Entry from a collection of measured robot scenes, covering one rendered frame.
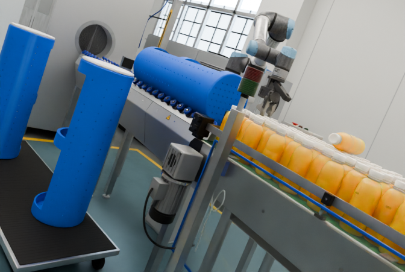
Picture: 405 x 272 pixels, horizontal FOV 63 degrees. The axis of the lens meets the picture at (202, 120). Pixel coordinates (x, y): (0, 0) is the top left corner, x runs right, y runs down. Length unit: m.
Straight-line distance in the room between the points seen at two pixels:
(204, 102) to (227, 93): 0.14
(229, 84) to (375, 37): 3.10
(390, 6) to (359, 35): 0.44
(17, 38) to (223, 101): 1.40
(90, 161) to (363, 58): 3.54
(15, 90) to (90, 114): 0.84
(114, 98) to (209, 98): 0.49
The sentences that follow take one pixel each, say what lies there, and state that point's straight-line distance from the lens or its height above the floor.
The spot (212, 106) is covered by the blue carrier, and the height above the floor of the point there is 1.04.
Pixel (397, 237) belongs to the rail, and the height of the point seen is 0.97.
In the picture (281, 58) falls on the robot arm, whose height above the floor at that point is 1.38.
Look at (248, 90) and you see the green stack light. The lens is 1.11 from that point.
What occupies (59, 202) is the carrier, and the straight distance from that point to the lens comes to 1.92.
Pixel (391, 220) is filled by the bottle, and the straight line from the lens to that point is 1.09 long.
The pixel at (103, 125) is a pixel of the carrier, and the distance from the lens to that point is 1.78.
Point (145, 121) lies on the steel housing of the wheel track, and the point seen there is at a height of 0.78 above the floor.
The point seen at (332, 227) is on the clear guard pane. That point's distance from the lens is 1.01.
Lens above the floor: 1.17
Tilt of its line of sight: 7 degrees down
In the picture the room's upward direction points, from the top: 21 degrees clockwise
